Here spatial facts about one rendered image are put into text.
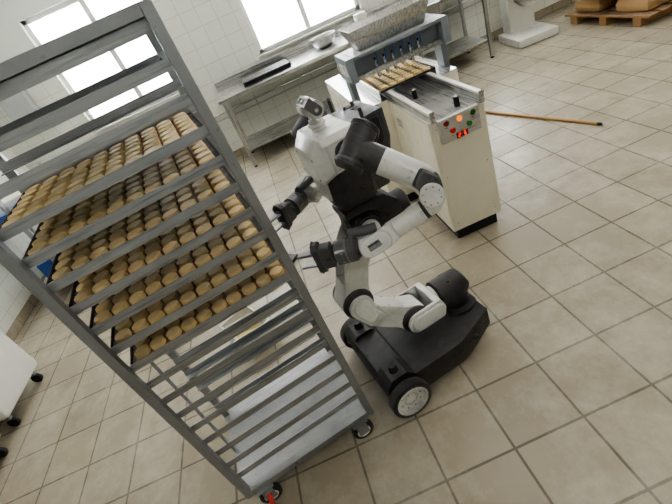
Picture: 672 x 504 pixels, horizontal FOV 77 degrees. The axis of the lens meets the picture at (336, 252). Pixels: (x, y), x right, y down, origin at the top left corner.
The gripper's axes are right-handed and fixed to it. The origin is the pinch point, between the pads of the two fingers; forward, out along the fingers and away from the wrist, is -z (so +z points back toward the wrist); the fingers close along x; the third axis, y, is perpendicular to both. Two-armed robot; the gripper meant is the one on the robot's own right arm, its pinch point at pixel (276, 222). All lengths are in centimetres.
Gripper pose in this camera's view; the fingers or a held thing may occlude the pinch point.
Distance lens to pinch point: 180.8
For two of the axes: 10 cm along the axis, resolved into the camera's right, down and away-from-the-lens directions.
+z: 5.3, -6.4, 5.6
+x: -3.5, -7.6, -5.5
